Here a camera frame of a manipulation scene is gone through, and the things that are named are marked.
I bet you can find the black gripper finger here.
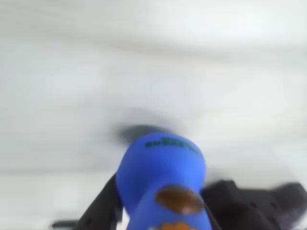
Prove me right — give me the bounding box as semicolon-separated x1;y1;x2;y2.
76;174;126;230
201;180;306;230

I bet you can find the blue rubber duck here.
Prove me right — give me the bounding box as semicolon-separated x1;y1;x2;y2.
116;133;214;230

